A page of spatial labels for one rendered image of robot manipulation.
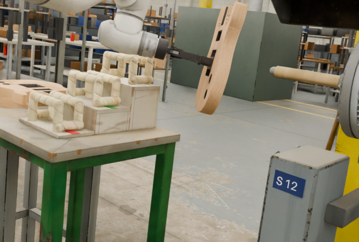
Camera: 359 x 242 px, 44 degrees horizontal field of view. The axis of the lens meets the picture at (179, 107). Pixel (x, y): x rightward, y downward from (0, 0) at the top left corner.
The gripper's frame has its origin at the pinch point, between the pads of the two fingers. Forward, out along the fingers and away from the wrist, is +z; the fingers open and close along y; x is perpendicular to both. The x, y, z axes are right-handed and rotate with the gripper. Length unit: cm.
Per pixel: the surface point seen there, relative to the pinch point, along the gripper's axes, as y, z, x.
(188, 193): -196, 40, -105
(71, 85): -12, -48, -23
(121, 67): -27.9, -31.9, -11.2
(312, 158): 81, 13, -14
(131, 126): -7.5, -21.5, -31.6
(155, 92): -14.4, -15.6, -16.9
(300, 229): 85, 13, -27
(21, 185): -181, -91, -127
